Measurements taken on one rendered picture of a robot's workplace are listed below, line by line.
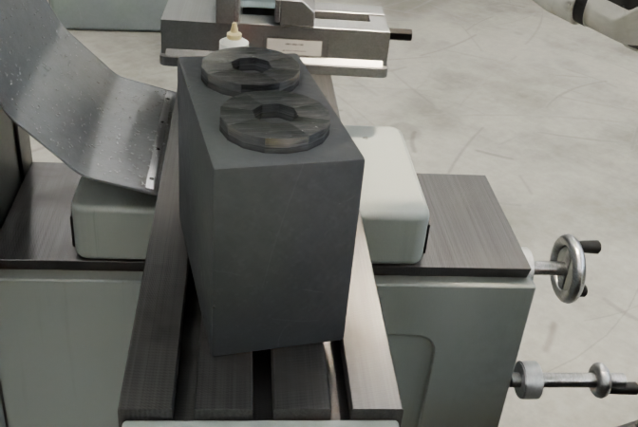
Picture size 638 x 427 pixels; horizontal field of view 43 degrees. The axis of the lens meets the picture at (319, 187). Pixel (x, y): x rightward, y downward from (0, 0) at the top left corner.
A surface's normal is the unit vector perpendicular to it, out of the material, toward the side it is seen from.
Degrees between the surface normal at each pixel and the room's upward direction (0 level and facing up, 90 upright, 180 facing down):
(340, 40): 90
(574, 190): 0
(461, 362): 90
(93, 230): 90
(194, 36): 90
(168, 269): 0
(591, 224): 0
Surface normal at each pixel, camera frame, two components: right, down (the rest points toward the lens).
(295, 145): 0.45, 0.49
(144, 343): 0.07, -0.85
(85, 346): 0.07, 0.52
